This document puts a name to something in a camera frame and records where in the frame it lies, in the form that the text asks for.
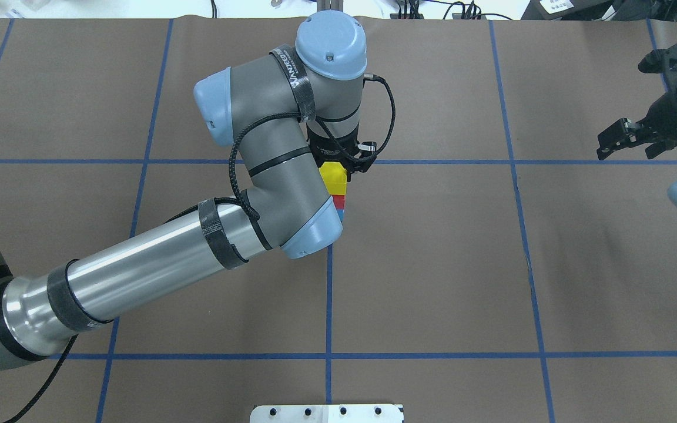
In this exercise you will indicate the aluminium frame post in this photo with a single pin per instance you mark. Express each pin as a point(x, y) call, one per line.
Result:
point(329, 5)

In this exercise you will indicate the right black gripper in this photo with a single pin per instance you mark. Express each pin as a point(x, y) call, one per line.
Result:
point(668, 115)

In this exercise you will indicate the red foam cube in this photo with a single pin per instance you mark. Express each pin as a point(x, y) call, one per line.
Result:
point(339, 201)

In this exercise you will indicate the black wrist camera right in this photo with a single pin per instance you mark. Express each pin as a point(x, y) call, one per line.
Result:
point(662, 62)

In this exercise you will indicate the yellow foam cube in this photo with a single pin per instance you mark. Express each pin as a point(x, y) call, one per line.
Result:
point(334, 176)

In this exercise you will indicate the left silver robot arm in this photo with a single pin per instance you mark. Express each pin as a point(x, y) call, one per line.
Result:
point(281, 115)

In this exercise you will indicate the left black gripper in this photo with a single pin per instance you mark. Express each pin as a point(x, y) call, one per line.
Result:
point(328, 148)

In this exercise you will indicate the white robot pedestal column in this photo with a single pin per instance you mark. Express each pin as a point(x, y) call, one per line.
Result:
point(328, 413)

